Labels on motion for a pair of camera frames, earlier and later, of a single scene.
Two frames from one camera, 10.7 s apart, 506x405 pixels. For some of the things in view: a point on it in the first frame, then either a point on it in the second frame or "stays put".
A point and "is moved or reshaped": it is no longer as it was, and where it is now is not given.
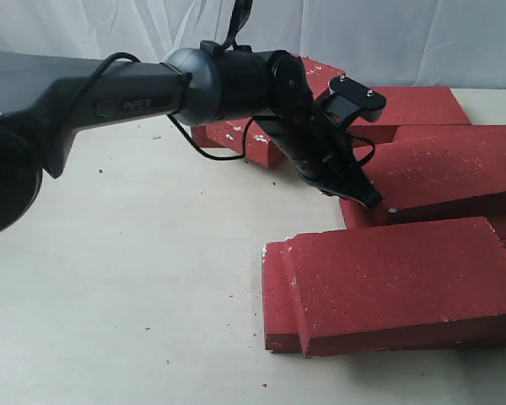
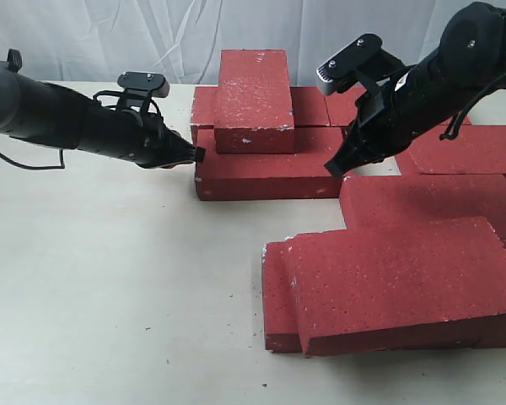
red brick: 441,178 → 266,175
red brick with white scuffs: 227,137 is moved or reshaped
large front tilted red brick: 435,286 stays put
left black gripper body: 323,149 → 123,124
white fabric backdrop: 396,43 stays put
